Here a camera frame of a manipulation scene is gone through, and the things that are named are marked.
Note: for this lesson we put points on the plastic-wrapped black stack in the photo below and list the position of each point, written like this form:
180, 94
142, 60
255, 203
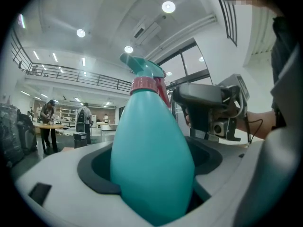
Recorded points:
8, 131

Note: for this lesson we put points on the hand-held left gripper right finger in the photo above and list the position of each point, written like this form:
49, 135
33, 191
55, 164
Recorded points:
225, 181

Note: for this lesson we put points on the teal and pink spray nozzle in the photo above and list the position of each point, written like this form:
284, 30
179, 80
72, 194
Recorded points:
144, 67

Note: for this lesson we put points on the person's dark clothing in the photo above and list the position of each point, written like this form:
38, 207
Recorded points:
281, 55

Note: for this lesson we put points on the tall white appliance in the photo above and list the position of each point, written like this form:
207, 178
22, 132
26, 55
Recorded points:
94, 120

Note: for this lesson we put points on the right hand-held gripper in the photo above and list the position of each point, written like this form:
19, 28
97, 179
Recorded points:
241, 89

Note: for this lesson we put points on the teal spray bottle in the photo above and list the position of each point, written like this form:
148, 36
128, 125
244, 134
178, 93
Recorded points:
151, 150

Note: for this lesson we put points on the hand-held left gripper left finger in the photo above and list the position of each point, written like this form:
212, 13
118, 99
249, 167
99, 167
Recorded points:
59, 174

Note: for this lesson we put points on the white ceiling air conditioner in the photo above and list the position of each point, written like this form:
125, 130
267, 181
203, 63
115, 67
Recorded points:
146, 29

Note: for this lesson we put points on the white shelving unit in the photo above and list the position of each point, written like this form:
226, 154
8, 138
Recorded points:
67, 113

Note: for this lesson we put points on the black balcony railing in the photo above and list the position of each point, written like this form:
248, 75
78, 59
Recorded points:
99, 81

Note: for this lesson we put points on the round wooden table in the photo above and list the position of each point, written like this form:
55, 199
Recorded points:
48, 126

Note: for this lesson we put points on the round ceiling lamp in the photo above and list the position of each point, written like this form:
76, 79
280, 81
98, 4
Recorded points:
168, 6
128, 49
80, 32

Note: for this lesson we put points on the person's right hand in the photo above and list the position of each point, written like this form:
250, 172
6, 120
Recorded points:
230, 110

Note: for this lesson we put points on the person's right forearm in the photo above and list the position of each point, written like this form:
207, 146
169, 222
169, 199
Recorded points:
258, 122

